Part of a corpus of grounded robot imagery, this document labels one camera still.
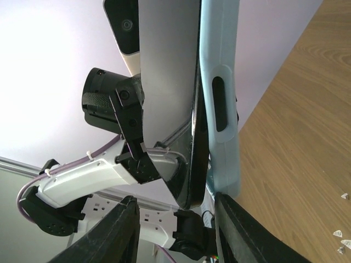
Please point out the white debris flakes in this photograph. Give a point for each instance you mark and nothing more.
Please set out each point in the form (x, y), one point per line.
(345, 243)

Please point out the black phone from blue case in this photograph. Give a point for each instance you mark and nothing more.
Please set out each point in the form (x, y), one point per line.
(174, 108)

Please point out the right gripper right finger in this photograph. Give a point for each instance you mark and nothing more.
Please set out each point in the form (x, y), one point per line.
(241, 238)

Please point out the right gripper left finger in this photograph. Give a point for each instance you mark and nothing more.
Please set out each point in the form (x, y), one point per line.
(114, 239)

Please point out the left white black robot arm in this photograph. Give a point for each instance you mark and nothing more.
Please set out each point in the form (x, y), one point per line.
(66, 199)

